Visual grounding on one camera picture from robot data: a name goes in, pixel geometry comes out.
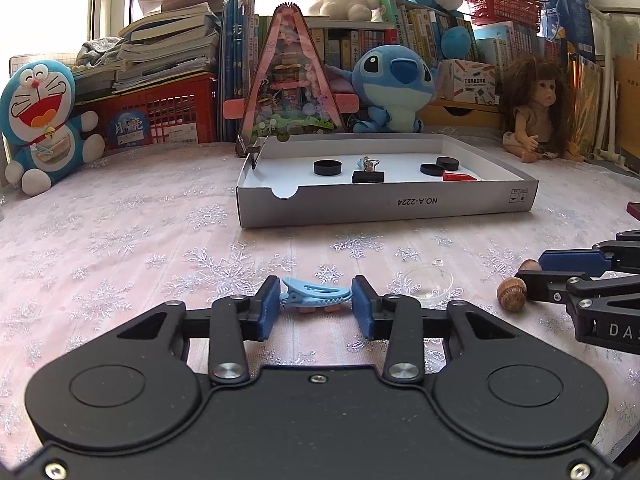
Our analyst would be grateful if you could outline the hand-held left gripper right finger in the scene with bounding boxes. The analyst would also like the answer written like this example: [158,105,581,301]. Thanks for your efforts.
[351,275,521,386]

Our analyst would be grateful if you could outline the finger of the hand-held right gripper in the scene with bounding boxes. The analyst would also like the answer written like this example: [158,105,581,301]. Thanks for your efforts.
[539,230,640,277]
[515,270,640,311]

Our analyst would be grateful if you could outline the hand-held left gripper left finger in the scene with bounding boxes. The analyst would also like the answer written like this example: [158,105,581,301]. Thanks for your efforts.
[115,276,282,386]

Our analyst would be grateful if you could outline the blue hair clip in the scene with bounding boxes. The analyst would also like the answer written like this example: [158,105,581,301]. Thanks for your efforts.
[279,277,354,313]

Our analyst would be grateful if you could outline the white cardboard box tray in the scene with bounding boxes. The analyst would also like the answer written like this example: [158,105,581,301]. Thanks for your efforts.
[235,132,540,229]

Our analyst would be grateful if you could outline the black binder clip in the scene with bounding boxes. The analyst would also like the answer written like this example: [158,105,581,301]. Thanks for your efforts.
[351,156,386,185]

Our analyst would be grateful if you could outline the clear round plastic lid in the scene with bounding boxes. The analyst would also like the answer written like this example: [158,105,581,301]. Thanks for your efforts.
[399,259,457,307]

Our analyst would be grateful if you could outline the pink snowflake tablecloth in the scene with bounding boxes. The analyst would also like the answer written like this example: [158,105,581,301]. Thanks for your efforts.
[0,130,640,466]

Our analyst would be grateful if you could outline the shiny orange folders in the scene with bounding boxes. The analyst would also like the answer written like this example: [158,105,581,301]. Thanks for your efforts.
[567,52,605,156]

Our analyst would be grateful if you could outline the brown cardboard board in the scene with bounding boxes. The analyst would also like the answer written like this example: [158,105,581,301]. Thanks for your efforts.
[614,42,640,161]

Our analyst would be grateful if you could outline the brown haired baby doll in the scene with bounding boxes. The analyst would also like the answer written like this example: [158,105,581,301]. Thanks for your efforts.
[500,55,586,163]

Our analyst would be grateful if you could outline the wooden drawer organizer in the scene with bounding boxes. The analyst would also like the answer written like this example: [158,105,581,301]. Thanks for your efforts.
[417,99,506,131]

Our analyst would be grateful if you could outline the white pipe rack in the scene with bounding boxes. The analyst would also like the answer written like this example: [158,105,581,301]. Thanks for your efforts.
[585,2,628,166]

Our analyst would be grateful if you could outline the colourful pencil print box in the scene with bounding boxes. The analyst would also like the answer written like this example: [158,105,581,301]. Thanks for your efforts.
[440,59,501,106]

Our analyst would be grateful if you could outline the red plastic crate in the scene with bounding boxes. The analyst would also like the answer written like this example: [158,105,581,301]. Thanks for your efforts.
[75,72,219,148]

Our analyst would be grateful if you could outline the blue alien plush toy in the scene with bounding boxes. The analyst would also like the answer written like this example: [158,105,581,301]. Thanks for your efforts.
[325,44,441,134]

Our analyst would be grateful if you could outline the pink triangular miniature house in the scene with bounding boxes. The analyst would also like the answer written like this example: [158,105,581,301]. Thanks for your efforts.
[222,2,361,156]

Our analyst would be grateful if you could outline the blue package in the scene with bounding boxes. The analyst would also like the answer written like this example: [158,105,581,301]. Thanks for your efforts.
[542,0,597,58]

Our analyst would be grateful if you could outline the red mesh basket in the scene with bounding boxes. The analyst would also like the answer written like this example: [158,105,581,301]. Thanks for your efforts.
[464,0,543,27]

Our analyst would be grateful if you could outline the row of upright books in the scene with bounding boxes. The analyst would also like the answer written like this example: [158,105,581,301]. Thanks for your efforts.
[217,0,568,103]

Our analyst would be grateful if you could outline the pile of books and papers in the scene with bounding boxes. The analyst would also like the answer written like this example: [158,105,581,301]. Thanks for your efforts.
[72,0,226,93]

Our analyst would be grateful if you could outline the blue robot cat plush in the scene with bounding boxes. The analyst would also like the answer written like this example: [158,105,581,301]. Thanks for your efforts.
[0,59,107,197]

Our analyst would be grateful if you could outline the window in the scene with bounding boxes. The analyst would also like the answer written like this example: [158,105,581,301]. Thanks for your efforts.
[0,0,311,61]

